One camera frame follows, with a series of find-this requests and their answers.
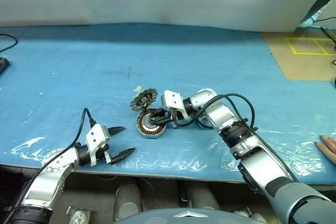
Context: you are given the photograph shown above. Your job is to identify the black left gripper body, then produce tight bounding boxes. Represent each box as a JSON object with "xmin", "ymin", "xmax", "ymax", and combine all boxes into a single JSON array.
[{"xmin": 94, "ymin": 142, "xmax": 114, "ymax": 166}]

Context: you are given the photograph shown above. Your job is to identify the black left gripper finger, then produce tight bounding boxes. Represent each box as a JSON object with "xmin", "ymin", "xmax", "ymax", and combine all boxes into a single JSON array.
[
  {"xmin": 107, "ymin": 126, "xmax": 127, "ymax": 137},
  {"xmin": 109, "ymin": 147, "xmax": 136, "ymax": 165}
]

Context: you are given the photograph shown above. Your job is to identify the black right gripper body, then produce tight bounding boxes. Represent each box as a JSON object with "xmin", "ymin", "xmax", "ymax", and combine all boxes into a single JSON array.
[{"xmin": 163, "ymin": 107, "xmax": 186, "ymax": 130}]

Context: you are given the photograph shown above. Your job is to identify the grey motor rotor disc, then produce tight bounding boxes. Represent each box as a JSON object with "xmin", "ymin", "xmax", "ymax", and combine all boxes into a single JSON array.
[{"xmin": 130, "ymin": 88, "xmax": 158, "ymax": 113}]

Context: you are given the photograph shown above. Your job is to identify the silver motor housing copper windings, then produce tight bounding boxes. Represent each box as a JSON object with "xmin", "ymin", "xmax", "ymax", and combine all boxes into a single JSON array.
[{"xmin": 135, "ymin": 110, "xmax": 166, "ymax": 140}]

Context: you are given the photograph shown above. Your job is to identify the person's bare hand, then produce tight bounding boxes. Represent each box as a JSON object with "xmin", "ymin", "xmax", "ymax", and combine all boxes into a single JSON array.
[{"xmin": 316, "ymin": 134, "xmax": 336, "ymax": 164}]

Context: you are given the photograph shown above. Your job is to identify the grey rounded shape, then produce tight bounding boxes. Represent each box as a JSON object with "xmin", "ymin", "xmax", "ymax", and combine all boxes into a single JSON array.
[
  {"xmin": 114, "ymin": 183, "xmax": 144, "ymax": 221},
  {"xmin": 186, "ymin": 182, "xmax": 221, "ymax": 210}
]

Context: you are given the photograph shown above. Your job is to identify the white patterned object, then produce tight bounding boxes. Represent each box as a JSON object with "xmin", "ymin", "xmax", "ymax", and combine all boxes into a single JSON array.
[{"xmin": 65, "ymin": 206, "xmax": 91, "ymax": 224}]

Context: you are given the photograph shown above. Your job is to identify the grey robot torso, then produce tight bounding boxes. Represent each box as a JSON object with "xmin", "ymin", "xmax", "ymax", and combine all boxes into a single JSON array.
[{"xmin": 112, "ymin": 207, "xmax": 229, "ymax": 224}]

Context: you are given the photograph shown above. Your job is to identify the black flat device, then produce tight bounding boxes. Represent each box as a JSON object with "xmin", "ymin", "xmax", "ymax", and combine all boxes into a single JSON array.
[{"xmin": 0, "ymin": 56, "xmax": 11, "ymax": 74}]

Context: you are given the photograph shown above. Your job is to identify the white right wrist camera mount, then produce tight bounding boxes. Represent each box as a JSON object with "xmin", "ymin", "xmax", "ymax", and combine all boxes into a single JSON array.
[{"xmin": 160, "ymin": 90, "xmax": 190, "ymax": 120}]

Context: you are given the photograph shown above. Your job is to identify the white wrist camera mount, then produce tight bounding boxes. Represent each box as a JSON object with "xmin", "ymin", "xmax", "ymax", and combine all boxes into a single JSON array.
[
  {"xmin": 85, "ymin": 124, "xmax": 110, "ymax": 167},
  {"xmin": 160, "ymin": 90, "xmax": 190, "ymax": 120}
]

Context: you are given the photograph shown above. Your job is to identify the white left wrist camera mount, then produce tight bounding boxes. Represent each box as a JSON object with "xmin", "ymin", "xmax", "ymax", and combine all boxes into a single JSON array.
[{"xmin": 85, "ymin": 124, "xmax": 110, "ymax": 167}]

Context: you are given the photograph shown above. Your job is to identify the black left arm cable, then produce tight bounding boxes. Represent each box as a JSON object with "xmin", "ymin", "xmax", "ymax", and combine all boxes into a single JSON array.
[{"xmin": 5, "ymin": 108, "xmax": 97, "ymax": 211}]

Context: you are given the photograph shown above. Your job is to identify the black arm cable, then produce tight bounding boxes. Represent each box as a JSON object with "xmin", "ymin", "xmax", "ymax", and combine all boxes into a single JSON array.
[
  {"xmin": 172, "ymin": 92, "xmax": 259, "ymax": 133},
  {"xmin": 5, "ymin": 108, "xmax": 97, "ymax": 211}
]

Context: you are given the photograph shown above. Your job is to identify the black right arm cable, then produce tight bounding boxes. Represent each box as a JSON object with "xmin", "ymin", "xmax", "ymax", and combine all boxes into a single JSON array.
[{"xmin": 172, "ymin": 92, "xmax": 259, "ymax": 133}]

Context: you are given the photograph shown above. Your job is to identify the thin black cable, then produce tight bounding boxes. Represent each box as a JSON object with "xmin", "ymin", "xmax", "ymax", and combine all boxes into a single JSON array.
[
  {"xmin": 0, "ymin": 34, "xmax": 18, "ymax": 53},
  {"xmin": 313, "ymin": 16, "xmax": 336, "ymax": 25}
]

